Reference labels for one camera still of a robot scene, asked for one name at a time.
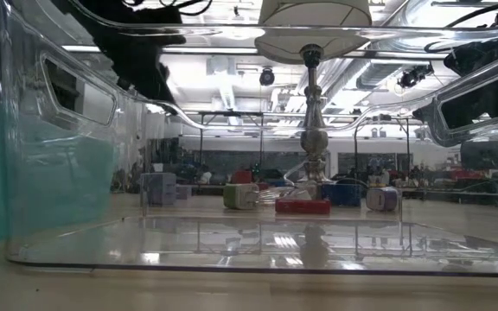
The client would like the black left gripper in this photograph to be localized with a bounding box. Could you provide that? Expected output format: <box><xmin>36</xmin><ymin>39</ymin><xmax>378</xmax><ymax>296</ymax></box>
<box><xmin>101</xmin><ymin>6</ymin><xmax>188</xmax><ymax>116</ymax></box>

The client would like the red wall charger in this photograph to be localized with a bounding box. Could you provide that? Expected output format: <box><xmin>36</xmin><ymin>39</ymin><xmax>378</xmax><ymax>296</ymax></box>
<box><xmin>230</xmin><ymin>169</ymin><xmax>253</xmax><ymax>185</ymax></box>

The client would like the green wall charger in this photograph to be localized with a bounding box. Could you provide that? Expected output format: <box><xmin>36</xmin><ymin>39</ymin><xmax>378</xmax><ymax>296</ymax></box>
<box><xmin>222</xmin><ymin>182</ymin><xmax>260</xmax><ymax>211</ymax></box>

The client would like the purple wall charger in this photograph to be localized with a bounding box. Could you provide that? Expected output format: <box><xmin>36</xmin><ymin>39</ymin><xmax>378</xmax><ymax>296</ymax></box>
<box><xmin>365</xmin><ymin>186</ymin><xmax>401</xmax><ymax>213</ymax></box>

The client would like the dark blue slim block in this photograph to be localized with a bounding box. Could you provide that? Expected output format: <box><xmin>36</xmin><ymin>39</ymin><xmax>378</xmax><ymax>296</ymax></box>
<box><xmin>321</xmin><ymin>182</ymin><xmax>362</xmax><ymax>207</ymax></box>

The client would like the red digital clock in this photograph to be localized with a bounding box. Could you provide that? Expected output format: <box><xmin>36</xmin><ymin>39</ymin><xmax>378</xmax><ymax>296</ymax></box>
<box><xmin>274</xmin><ymin>198</ymin><xmax>332</xmax><ymax>215</ymax></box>

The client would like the black ceiling spotlight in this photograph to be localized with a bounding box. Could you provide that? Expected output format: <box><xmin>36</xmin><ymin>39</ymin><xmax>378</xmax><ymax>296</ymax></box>
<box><xmin>398</xmin><ymin>64</ymin><xmax>434</xmax><ymax>90</ymax></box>

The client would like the black monitor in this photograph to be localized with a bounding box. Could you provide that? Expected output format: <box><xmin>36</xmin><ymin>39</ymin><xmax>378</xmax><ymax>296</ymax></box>
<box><xmin>460</xmin><ymin>140</ymin><xmax>498</xmax><ymax>171</ymax></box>

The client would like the silver table lamp white shade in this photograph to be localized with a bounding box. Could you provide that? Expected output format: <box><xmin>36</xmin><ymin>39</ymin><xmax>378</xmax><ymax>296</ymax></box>
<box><xmin>253</xmin><ymin>0</ymin><xmax>374</xmax><ymax>204</ymax></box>

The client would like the clear plastic bin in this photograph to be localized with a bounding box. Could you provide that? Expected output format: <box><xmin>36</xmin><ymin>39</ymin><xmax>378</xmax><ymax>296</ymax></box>
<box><xmin>0</xmin><ymin>0</ymin><xmax>498</xmax><ymax>277</ymax></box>

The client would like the black frame stand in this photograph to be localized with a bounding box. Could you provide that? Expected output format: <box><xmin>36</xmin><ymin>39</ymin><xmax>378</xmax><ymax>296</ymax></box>
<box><xmin>196</xmin><ymin>111</ymin><xmax>267</xmax><ymax>168</ymax></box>
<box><xmin>354</xmin><ymin>115</ymin><xmax>411</xmax><ymax>168</ymax></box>

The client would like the black round hanging camera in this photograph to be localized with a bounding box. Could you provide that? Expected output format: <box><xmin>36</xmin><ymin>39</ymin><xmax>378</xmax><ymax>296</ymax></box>
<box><xmin>259</xmin><ymin>67</ymin><xmax>276</xmax><ymax>86</ymax></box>

